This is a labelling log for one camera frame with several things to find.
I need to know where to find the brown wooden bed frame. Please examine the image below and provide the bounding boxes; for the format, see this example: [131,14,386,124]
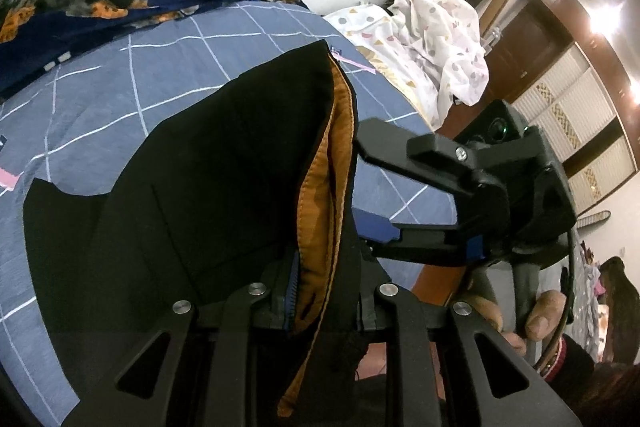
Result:
[411,265,465,307]

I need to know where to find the blue grid bed sheet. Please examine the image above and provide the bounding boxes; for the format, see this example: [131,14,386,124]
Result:
[1,3,427,426]

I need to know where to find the white patterned quilt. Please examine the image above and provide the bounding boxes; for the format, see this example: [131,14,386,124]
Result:
[324,0,489,131]

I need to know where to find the black pants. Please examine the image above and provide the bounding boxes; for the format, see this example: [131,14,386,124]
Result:
[23,41,363,426]

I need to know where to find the right hand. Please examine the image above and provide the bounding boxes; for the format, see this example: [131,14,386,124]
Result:
[462,291,566,357]

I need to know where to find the brown wooden wardrobe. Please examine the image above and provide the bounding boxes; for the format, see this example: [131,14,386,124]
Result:
[440,0,639,212]

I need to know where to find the black cable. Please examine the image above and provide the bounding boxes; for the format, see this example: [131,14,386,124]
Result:
[531,225,576,371]

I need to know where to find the person in background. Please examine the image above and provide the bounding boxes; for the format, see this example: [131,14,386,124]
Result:
[600,256,639,365]

